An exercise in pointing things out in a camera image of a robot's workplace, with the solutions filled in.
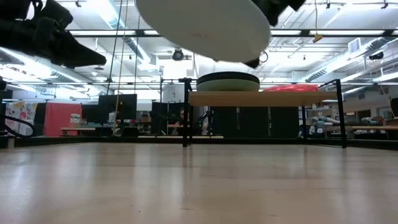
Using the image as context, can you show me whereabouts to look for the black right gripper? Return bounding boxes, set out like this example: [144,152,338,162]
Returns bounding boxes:
[243,0,307,70]

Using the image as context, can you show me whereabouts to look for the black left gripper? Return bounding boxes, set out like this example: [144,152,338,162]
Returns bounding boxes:
[21,0,108,69]

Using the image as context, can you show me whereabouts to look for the black round plate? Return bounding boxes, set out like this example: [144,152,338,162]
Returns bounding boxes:
[198,71,259,78]
[196,74,261,85]

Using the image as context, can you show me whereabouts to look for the sage green round plate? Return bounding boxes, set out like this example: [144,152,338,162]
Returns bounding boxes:
[196,79,261,92]

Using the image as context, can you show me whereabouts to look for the light blue round plate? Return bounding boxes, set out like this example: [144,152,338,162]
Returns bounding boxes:
[134,0,272,63]

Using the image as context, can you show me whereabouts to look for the wooden shelf with black legs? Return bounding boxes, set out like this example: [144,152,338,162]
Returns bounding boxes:
[179,77,348,149]

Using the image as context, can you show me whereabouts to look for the black cabinet panels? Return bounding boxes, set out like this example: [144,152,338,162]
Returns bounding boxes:
[210,106,300,140]

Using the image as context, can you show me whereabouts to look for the black monitor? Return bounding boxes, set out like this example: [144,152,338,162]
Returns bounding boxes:
[98,93,138,121]

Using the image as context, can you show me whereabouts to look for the red partition panel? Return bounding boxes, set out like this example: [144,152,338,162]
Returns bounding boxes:
[44,102,83,138]

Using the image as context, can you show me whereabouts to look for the wooden bench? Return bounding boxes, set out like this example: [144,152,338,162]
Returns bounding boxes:
[60,126,98,137]

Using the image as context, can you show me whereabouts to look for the black ceiling spotlight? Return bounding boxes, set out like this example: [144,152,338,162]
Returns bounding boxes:
[172,48,185,62]

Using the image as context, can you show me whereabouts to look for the colourful patterned cloth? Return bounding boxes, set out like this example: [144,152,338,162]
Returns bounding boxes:
[4,101,39,135]

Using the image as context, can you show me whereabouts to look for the white background panel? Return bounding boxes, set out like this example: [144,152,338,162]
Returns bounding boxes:
[162,83,187,103]

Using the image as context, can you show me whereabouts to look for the person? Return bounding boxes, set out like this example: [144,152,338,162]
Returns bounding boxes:
[174,107,208,136]

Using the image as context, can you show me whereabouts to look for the white ceiling vent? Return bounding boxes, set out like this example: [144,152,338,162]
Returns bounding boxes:
[348,37,362,55]

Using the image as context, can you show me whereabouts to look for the yellow hanging rope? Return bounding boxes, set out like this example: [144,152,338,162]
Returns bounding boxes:
[112,0,129,134]

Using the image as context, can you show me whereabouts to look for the thin black hanging cable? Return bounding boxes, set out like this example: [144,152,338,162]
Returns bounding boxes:
[134,0,142,95]

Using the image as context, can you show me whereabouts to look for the black background frame stand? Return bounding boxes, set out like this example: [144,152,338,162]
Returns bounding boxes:
[159,77,210,136]

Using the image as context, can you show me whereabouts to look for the black cable loop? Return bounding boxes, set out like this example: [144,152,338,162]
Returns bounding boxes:
[0,112,37,138]

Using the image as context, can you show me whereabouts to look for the black metal table frame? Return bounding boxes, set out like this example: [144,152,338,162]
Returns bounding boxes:
[14,136,398,151]

